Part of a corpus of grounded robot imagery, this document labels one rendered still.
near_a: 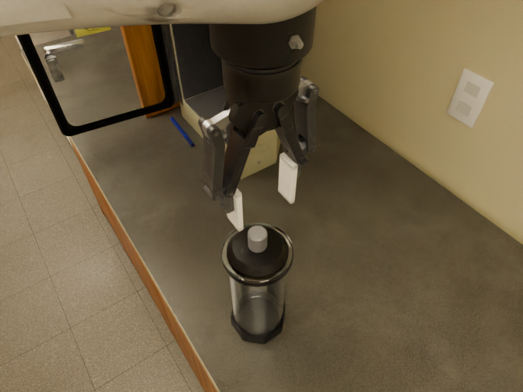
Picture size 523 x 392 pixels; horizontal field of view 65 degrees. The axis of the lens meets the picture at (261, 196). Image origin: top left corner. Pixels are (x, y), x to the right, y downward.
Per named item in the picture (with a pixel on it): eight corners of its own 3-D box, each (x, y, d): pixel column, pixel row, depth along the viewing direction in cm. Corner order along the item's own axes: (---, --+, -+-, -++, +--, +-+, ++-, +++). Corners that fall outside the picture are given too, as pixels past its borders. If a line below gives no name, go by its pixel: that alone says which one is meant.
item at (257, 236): (265, 225, 67) (265, 198, 62) (300, 264, 61) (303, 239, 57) (216, 251, 63) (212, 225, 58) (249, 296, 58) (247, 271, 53)
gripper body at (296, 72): (275, 19, 41) (273, 98, 48) (201, 43, 38) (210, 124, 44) (324, 50, 37) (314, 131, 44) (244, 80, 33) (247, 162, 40)
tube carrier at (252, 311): (265, 280, 81) (265, 211, 66) (298, 322, 76) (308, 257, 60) (219, 309, 77) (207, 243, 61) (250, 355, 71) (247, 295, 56)
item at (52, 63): (64, 80, 94) (55, 57, 89) (54, 83, 93) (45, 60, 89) (63, 76, 95) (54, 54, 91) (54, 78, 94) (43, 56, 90)
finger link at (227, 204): (233, 181, 46) (209, 192, 45) (234, 210, 49) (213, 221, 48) (226, 173, 47) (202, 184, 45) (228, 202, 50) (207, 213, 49)
